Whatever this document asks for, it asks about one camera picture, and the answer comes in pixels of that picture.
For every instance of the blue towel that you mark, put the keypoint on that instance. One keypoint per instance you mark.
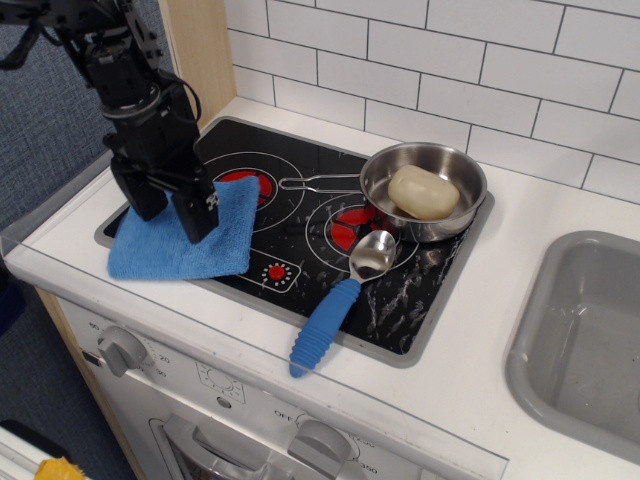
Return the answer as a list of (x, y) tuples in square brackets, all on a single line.
[(160, 250)]

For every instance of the wooden side post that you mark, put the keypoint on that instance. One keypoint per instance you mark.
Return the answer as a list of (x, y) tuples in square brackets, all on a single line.
[(199, 45)]

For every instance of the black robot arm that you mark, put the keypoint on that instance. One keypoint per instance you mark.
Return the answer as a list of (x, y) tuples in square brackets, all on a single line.
[(110, 46)]

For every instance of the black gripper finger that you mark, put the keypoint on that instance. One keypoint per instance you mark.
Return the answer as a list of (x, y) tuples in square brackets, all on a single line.
[(147, 200), (197, 209)]

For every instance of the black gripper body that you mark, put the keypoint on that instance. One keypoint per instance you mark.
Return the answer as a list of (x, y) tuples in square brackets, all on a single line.
[(157, 140)]

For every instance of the left grey oven knob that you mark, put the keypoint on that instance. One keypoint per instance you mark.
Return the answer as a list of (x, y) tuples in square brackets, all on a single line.
[(121, 350)]

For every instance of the steel pan with handle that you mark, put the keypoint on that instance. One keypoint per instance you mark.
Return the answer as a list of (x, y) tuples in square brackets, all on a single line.
[(373, 178)]

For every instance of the pale soap bar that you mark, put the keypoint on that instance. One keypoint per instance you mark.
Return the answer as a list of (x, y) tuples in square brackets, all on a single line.
[(422, 194)]

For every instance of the grey sink basin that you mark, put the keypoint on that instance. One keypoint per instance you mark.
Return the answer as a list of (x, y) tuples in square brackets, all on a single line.
[(573, 365)]

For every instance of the right red stove knob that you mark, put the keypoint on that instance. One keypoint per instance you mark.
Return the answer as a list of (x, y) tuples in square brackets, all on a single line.
[(276, 272)]

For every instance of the spoon with blue handle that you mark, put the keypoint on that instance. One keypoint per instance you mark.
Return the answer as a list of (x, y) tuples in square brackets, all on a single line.
[(371, 258)]

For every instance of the right grey oven knob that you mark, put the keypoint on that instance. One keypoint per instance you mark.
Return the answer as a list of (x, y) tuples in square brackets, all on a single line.
[(320, 447)]

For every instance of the yellow object at corner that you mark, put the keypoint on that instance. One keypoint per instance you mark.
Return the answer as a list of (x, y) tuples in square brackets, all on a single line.
[(58, 469)]

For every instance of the grey oven knob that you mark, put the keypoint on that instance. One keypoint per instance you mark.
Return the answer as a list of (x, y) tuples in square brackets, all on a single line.
[(320, 447), (121, 350)]

